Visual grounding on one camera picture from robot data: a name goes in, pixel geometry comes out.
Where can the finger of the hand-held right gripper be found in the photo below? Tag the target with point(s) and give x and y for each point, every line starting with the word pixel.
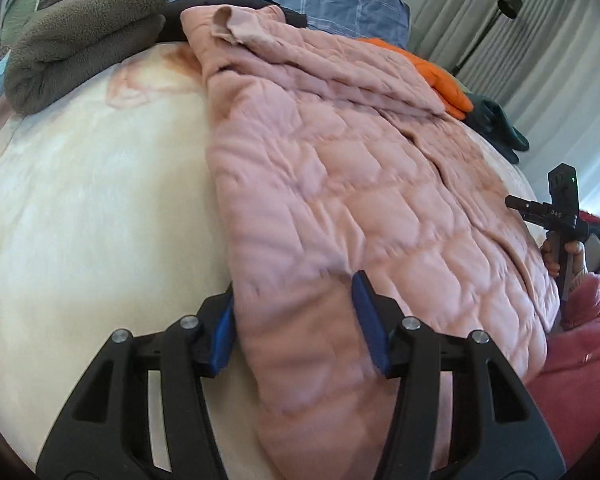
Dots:
pixel 525 208

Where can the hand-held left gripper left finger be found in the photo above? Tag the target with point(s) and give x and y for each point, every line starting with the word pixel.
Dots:
pixel 225 332

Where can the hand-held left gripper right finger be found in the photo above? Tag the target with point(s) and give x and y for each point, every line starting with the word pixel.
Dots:
pixel 370 320

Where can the pink quilted jacket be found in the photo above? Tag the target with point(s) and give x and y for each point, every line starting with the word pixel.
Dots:
pixel 330 185

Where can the person's right forearm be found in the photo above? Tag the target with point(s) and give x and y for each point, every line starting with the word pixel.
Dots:
pixel 585 305

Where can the person's right hand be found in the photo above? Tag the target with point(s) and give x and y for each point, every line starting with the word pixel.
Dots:
pixel 577 260

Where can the folded dark green garment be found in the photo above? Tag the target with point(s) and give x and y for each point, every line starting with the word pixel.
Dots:
pixel 500 127

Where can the grey pleated curtain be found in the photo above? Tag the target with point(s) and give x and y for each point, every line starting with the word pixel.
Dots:
pixel 555 85

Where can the folded orange puffer jacket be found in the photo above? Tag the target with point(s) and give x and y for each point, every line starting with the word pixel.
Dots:
pixel 445 85

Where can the cream and peach plush blanket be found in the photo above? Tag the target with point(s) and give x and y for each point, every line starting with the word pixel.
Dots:
pixel 105 210

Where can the person's red clothing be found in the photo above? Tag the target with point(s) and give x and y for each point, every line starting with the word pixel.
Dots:
pixel 580 385

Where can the black floor lamp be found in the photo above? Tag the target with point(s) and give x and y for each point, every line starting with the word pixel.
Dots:
pixel 509 6

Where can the folded olive fleece garment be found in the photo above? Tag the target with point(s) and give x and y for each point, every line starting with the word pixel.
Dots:
pixel 80 45

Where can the black garment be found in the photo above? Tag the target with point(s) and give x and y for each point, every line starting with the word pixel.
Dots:
pixel 205 1

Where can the green quilted cloth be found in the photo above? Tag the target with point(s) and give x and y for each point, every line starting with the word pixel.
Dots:
pixel 22 7

